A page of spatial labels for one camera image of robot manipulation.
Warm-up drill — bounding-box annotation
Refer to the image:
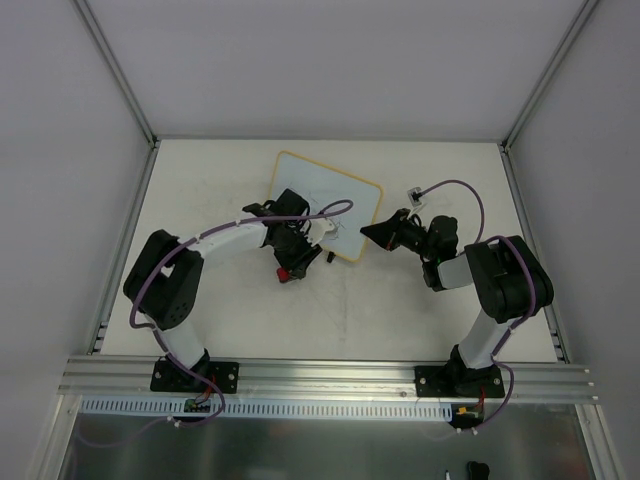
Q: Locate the red black whiteboard eraser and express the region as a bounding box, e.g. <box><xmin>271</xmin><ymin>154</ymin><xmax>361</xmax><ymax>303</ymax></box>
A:
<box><xmin>276</xmin><ymin>267</ymin><xmax>291</xmax><ymax>284</ymax></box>

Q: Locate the white slotted cable duct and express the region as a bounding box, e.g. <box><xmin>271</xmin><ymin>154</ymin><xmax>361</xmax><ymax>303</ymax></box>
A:
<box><xmin>79</xmin><ymin>396</ymin><xmax>453</xmax><ymax>423</ymax></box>

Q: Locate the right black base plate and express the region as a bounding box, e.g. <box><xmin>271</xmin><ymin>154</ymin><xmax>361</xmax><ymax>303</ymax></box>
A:
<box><xmin>414</xmin><ymin>365</ymin><xmax>505</xmax><ymax>399</ymax></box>

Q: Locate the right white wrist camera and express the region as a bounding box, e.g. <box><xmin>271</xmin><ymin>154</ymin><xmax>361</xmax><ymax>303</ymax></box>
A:
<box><xmin>407</xmin><ymin>187</ymin><xmax>424</xmax><ymax>216</ymax></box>

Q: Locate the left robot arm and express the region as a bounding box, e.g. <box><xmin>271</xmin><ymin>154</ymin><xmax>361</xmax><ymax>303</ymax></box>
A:
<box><xmin>123</xmin><ymin>189</ymin><xmax>334</xmax><ymax>393</ymax></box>

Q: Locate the aluminium mounting rail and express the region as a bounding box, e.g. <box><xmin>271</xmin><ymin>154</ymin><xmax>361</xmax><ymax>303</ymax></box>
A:
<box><xmin>58</xmin><ymin>355</ymin><xmax>600</xmax><ymax>404</ymax></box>

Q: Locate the black object bottom edge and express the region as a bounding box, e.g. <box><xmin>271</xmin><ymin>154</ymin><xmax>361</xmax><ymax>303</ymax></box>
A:
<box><xmin>467</xmin><ymin>461</ymin><xmax>491</xmax><ymax>480</ymax></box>

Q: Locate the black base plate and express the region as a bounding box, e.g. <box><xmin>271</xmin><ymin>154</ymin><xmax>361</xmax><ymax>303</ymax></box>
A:
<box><xmin>414</xmin><ymin>365</ymin><xmax>505</xmax><ymax>399</ymax></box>
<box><xmin>150</xmin><ymin>358</ymin><xmax>239</xmax><ymax>394</ymax></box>

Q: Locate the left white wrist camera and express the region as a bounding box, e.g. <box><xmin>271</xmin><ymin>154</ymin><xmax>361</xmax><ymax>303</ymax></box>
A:
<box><xmin>305</xmin><ymin>218</ymin><xmax>338</xmax><ymax>246</ymax></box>

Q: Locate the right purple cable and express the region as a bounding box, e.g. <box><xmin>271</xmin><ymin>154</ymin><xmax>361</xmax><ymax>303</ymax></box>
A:
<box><xmin>417</xmin><ymin>177</ymin><xmax>541</xmax><ymax>351</ymax></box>

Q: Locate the yellow framed whiteboard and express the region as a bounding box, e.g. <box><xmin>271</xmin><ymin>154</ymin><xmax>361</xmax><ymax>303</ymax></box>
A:
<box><xmin>268</xmin><ymin>151</ymin><xmax>383</xmax><ymax>263</ymax></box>

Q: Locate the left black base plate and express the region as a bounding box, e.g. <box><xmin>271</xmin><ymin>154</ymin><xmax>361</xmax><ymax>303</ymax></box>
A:
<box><xmin>150</xmin><ymin>358</ymin><xmax>239</xmax><ymax>394</ymax></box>

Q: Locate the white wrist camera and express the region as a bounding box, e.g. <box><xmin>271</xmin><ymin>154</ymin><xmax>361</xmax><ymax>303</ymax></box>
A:
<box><xmin>305</xmin><ymin>218</ymin><xmax>338</xmax><ymax>246</ymax></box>
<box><xmin>407</xmin><ymin>187</ymin><xmax>424</xmax><ymax>216</ymax></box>

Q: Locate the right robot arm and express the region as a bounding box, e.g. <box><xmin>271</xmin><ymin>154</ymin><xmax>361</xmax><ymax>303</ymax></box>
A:
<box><xmin>360</xmin><ymin>209</ymin><xmax>554</xmax><ymax>399</ymax></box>

